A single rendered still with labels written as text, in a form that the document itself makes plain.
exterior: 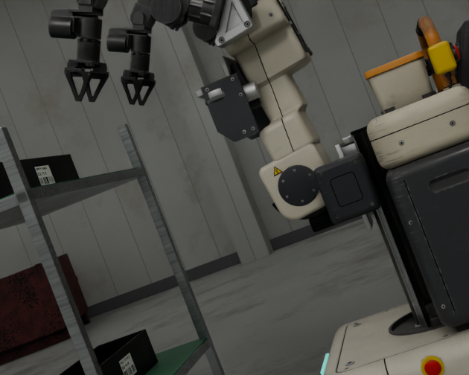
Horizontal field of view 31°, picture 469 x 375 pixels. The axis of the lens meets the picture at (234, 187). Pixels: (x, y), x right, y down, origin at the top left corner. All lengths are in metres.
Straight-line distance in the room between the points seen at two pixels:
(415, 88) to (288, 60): 0.33
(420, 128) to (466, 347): 0.50
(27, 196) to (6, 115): 7.50
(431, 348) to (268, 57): 0.82
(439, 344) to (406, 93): 0.61
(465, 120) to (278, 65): 0.51
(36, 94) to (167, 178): 1.69
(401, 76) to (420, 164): 0.26
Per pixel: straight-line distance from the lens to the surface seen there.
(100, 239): 9.17
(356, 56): 8.57
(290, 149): 2.14
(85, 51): 2.13
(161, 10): 2.06
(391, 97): 2.13
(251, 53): 2.19
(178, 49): 8.55
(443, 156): 1.97
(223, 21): 2.04
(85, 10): 2.13
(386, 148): 1.97
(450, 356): 2.00
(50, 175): 2.54
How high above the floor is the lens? 0.79
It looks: level
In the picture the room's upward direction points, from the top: 21 degrees counter-clockwise
